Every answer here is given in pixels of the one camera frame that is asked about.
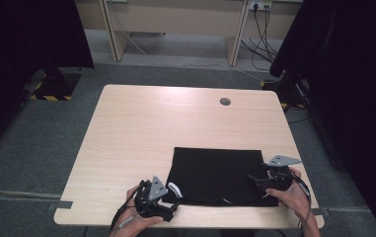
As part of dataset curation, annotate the person's left hand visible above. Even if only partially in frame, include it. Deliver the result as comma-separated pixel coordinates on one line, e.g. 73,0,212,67
114,185,164,236

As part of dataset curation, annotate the black tank top white trim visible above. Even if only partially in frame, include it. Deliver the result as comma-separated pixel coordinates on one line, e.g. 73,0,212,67
161,146,279,208

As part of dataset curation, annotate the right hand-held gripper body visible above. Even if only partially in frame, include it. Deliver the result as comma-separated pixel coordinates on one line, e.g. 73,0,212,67
262,155,303,192

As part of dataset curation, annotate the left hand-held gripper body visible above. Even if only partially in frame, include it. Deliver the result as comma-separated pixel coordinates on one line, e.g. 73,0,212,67
134,175,170,219

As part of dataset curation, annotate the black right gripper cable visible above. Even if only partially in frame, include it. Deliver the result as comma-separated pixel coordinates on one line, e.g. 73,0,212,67
290,176,313,237

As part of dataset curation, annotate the grey tape strip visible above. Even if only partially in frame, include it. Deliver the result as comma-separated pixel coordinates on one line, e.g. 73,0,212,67
47,199,74,211
309,206,331,218

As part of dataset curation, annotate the black curtain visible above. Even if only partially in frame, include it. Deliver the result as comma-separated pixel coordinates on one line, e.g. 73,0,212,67
268,0,376,237
0,0,95,156

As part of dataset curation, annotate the black power cables bundle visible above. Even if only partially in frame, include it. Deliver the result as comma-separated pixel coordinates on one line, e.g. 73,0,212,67
240,4,279,72

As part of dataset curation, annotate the beige wooden desk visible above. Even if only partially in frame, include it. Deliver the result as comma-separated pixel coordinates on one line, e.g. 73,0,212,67
74,0,304,67

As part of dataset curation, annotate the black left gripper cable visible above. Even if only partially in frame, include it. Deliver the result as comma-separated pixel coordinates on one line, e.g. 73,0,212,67
110,186,144,231

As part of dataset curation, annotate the white wall power socket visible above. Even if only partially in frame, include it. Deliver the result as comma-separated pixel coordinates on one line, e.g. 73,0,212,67
248,0,273,11

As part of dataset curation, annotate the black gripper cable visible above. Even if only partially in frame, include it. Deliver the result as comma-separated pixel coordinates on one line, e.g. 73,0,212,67
290,176,313,237
110,186,144,231

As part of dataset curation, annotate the person's right hand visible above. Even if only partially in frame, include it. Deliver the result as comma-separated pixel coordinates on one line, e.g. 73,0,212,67
264,167,311,221

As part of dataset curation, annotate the stand base with hazard tape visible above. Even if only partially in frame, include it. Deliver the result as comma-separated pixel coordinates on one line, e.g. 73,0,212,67
260,69,309,113
27,66,82,103

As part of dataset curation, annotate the white floor cable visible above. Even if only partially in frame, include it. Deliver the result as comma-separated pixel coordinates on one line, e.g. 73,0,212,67
121,31,266,83

